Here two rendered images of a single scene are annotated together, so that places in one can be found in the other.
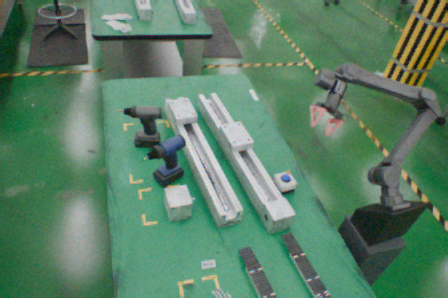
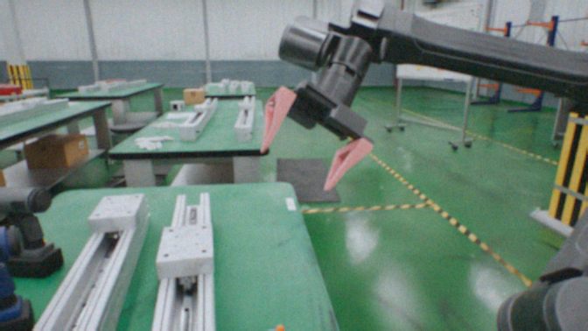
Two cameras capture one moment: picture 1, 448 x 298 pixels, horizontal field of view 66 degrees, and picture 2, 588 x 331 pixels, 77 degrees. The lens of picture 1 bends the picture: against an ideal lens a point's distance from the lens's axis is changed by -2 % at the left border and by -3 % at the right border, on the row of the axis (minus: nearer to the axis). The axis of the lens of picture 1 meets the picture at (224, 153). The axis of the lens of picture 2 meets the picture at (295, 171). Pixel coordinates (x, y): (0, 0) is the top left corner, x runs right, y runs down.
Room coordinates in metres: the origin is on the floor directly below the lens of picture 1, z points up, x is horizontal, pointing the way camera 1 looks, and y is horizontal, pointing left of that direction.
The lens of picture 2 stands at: (0.66, -0.47, 1.29)
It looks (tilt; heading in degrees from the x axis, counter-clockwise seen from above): 17 degrees down; 16
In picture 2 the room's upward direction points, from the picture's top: straight up
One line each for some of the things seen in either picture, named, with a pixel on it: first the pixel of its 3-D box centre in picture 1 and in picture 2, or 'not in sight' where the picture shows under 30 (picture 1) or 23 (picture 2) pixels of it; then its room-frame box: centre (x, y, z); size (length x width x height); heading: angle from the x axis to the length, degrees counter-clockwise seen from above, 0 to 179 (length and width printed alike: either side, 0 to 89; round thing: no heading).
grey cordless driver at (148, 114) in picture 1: (140, 125); (12, 230); (1.26, 0.41, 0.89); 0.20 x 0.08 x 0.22; 101
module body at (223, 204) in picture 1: (197, 152); (98, 284); (1.21, 0.13, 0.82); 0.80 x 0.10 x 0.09; 29
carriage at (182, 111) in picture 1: (182, 113); (120, 216); (1.43, 0.25, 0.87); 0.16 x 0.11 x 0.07; 29
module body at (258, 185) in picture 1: (234, 146); (190, 272); (1.30, -0.04, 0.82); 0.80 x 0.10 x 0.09; 29
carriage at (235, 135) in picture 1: (235, 138); (187, 253); (1.30, -0.04, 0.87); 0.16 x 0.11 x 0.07; 29
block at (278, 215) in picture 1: (279, 215); not in sight; (0.92, -0.27, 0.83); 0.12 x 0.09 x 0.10; 119
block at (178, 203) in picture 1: (180, 202); not in sight; (0.90, 0.14, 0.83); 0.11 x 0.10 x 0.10; 116
